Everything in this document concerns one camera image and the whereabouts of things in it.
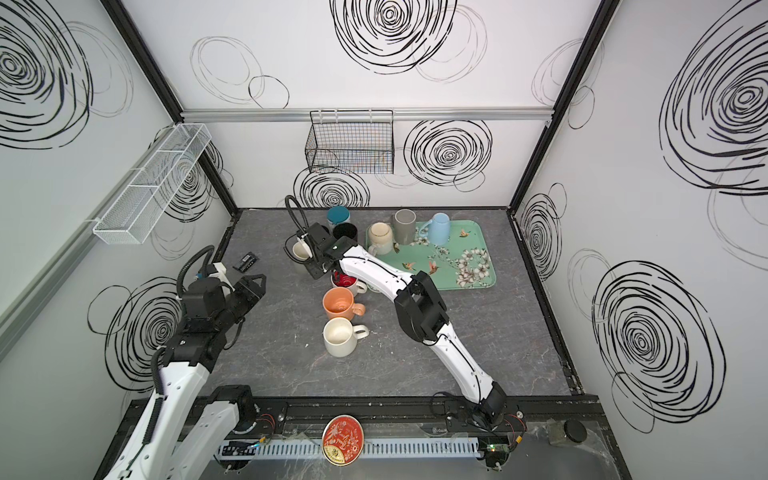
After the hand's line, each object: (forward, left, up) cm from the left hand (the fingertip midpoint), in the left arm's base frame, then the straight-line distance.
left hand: (265, 279), depth 77 cm
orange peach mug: (+3, -17, -17) cm, 24 cm away
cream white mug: (+10, -17, -16) cm, 25 cm away
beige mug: (+25, -28, -12) cm, 40 cm away
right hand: (+12, -7, -10) cm, 17 cm away
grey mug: (+29, -37, -10) cm, 48 cm away
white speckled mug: (-8, -18, -19) cm, 27 cm away
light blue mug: (+29, -49, -12) cm, 58 cm away
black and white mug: (+25, -17, -9) cm, 32 cm away
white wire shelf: (+6, +31, +15) cm, 35 cm away
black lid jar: (-30, -72, -10) cm, 79 cm away
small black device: (+17, +18, -18) cm, 30 cm away
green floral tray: (+21, -58, -20) cm, 65 cm away
